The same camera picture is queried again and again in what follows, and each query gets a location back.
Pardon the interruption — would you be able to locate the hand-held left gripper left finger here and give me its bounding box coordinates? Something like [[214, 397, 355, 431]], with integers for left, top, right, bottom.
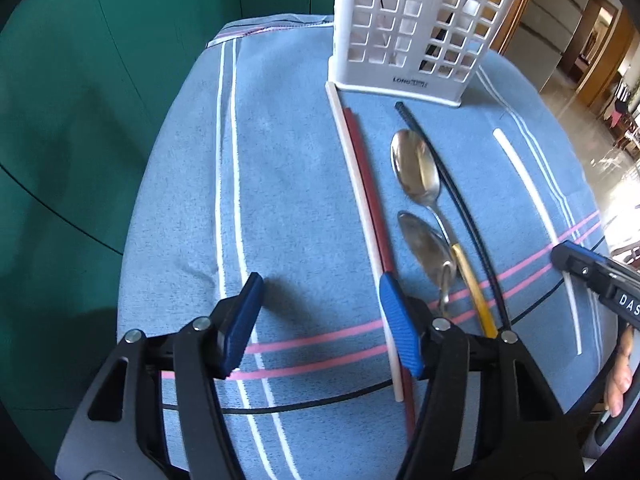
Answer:
[[55, 272, 265, 480]]

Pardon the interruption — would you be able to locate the wooden dining chair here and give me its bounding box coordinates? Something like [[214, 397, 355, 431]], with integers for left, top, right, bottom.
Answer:
[[605, 80, 640, 151]]

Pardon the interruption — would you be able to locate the silver metal spoon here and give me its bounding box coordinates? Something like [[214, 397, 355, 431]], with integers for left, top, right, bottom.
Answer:
[[397, 211, 458, 318]]

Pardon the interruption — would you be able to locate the red chopstick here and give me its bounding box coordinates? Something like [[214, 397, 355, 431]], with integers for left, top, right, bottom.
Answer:
[[342, 106, 418, 441]]

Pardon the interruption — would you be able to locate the silver refrigerator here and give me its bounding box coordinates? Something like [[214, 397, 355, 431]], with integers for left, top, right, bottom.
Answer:
[[510, 0, 596, 93]]

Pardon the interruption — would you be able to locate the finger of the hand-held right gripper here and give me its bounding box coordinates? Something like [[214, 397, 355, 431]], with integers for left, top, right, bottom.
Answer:
[[552, 241, 613, 286]]

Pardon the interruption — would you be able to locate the blue striped tablecloth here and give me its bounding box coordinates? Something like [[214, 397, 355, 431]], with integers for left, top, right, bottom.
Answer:
[[116, 12, 618, 480]]

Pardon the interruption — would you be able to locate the gold handled metal spoon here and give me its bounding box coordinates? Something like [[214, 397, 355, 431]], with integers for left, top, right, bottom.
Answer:
[[390, 129, 500, 338]]

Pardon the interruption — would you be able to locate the wooden door frame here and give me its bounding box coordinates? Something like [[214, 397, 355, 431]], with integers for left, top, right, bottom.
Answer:
[[555, 0, 640, 111]]

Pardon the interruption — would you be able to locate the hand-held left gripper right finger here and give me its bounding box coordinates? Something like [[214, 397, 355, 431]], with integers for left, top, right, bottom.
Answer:
[[379, 272, 586, 480]]

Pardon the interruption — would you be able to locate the black chopstick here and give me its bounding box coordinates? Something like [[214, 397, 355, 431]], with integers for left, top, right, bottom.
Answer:
[[394, 101, 512, 333]]

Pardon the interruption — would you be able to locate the person's right hand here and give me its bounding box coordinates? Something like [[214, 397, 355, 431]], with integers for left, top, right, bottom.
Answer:
[[606, 327, 640, 417]]

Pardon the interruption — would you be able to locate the white plastic utensil holder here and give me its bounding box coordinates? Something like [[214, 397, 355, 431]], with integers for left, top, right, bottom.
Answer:
[[327, 0, 526, 108]]

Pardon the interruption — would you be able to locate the white chopstick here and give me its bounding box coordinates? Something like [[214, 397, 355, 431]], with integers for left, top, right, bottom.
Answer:
[[325, 81, 405, 403], [492, 128, 585, 356]]

